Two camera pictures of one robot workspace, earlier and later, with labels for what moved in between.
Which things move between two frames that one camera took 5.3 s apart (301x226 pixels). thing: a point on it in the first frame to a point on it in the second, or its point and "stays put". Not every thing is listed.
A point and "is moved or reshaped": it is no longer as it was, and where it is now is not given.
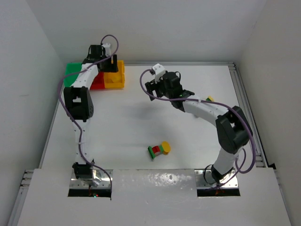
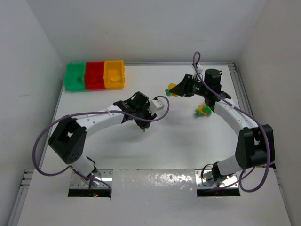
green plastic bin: (72, 68) stays put
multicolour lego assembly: (164, 148) is moved or reshaped
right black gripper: (152, 87) to (187, 84)
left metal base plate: (101, 179) stays put
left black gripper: (109, 66) to (143, 121)
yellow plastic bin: (115, 80) stays put
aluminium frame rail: (248, 112) stays put
